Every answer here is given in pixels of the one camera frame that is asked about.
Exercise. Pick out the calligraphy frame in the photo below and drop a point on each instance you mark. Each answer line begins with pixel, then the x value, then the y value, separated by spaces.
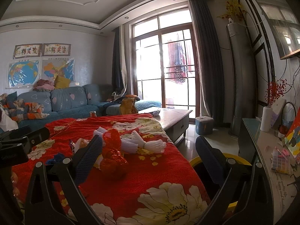
pixel 56 49
pixel 27 50

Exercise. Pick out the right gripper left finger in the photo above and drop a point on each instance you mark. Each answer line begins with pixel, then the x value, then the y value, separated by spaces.
pixel 42 204

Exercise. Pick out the dark right curtain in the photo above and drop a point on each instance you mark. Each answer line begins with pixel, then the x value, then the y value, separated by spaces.
pixel 212 95

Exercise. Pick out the china map poster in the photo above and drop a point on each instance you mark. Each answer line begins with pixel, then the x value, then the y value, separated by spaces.
pixel 53 67

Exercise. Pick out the blue sectional sofa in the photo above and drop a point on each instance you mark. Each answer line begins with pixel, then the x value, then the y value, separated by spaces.
pixel 72 102

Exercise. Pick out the red floral table cloth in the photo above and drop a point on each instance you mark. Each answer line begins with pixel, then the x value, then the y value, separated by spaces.
pixel 140 177

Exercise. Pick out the left calligraphy frame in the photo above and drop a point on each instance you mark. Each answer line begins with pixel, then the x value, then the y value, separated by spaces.
pixel 27 50

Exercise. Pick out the colourful patchwork blanket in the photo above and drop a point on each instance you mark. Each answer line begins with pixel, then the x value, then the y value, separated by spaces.
pixel 19 110

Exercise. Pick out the pile of pink clothes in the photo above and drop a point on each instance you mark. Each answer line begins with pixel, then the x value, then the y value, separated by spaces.
pixel 43 86

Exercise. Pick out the grey standing air conditioner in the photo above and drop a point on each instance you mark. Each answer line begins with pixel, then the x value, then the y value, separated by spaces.
pixel 245 76

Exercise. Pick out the dark curtain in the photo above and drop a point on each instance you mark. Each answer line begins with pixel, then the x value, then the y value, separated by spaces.
pixel 117 78
pixel 212 95

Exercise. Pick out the yellow artificial flowers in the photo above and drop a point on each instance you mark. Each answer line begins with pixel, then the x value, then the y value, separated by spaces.
pixel 234 11

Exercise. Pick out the right calligraphy frame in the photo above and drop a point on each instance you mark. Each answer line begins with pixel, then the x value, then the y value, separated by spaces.
pixel 56 49

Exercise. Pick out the round black framed mirror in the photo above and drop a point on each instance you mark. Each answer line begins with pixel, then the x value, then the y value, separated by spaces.
pixel 288 114

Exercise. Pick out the tv cabinet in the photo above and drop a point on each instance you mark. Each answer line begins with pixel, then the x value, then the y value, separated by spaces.
pixel 282 190

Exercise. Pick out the yellow cushion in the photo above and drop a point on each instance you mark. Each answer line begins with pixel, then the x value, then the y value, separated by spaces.
pixel 61 82

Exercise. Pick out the world map poster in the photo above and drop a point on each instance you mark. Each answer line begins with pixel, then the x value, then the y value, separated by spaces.
pixel 23 74

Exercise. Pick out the white printed plastic bag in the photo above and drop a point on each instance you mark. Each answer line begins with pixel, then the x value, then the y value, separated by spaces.
pixel 81 143

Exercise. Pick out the pastel bead box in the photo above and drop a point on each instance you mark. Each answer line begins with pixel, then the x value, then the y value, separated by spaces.
pixel 279 162

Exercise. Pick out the dark left curtain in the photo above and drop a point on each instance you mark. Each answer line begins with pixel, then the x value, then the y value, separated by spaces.
pixel 117 78

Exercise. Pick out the white cylindrical vase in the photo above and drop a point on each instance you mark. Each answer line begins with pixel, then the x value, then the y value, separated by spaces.
pixel 266 119

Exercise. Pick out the white foam net bundle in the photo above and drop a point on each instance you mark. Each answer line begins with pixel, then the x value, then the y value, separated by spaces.
pixel 131 142

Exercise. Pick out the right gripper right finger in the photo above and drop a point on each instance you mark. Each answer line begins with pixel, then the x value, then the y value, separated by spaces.
pixel 236 190

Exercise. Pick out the red drink can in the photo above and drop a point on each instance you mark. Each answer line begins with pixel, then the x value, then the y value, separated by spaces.
pixel 93 114

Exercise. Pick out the wall mounted television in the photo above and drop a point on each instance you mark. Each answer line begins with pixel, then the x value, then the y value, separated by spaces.
pixel 284 26

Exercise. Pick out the red plastic bag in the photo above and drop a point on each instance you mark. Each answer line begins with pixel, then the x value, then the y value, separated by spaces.
pixel 113 164

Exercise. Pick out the small blue storage stool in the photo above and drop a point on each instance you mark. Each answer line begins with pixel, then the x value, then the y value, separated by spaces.
pixel 204 125

